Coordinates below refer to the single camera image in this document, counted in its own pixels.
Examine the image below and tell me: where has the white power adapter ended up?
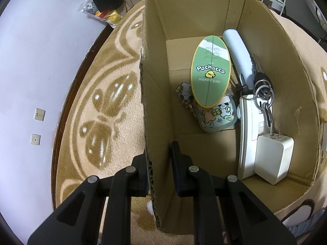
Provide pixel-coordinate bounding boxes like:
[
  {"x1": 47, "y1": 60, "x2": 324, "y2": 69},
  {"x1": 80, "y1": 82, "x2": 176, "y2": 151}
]
[{"x1": 254, "y1": 132, "x2": 294, "y2": 185}]

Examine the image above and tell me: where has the white remote device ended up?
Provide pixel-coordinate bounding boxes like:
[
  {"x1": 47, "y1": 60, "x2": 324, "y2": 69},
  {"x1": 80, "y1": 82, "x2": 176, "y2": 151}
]
[{"x1": 237, "y1": 95, "x2": 273, "y2": 180}]

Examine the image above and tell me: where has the cartoon dog pouch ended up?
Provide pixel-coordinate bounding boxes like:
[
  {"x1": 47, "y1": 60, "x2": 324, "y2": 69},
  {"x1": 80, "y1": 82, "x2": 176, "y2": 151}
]
[{"x1": 174, "y1": 81, "x2": 238, "y2": 132}]

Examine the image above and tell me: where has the key ring with keys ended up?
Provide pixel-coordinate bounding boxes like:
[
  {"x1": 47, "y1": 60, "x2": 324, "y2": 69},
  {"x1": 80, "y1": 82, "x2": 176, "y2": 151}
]
[{"x1": 238, "y1": 54, "x2": 275, "y2": 128}]

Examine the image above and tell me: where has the green Pochacco oval mirror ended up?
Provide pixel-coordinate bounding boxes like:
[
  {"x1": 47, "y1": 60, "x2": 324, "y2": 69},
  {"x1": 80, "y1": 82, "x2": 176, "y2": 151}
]
[{"x1": 190, "y1": 35, "x2": 231, "y2": 108}]

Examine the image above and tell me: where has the light blue oval case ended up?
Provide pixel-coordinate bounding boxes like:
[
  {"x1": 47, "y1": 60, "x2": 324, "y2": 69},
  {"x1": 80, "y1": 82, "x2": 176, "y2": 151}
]
[{"x1": 223, "y1": 29, "x2": 254, "y2": 89}]

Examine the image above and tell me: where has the cardboard box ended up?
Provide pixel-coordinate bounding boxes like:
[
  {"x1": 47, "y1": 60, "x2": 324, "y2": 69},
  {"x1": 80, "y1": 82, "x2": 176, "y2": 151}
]
[{"x1": 141, "y1": 0, "x2": 326, "y2": 235}]

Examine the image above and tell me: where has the yellow snack bag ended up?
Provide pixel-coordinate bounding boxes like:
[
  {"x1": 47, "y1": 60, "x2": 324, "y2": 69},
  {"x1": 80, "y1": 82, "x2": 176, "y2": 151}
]
[{"x1": 78, "y1": 0, "x2": 122, "y2": 29}]

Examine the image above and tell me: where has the wall socket lower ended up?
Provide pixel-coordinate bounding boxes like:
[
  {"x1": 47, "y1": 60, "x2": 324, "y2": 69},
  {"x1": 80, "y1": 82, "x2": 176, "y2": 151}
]
[{"x1": 30, "y1": 134, "x2": 41, "y2": 145}]

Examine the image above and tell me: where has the wall socket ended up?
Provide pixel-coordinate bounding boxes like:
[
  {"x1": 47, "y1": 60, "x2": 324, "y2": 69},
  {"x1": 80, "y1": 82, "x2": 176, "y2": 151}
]
[
  {"x1": 34, "y1": 108, "x2": 45, "y2": 121},
  {"x1": 30, "y1": 134, "x2": 41, "y2": 145}
]

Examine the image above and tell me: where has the wall socket upper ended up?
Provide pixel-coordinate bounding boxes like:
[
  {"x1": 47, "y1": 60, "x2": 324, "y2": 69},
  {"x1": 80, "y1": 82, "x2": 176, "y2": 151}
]
[{"x1": 34, "y1": 108, "x2": 45, "y2": 121}]

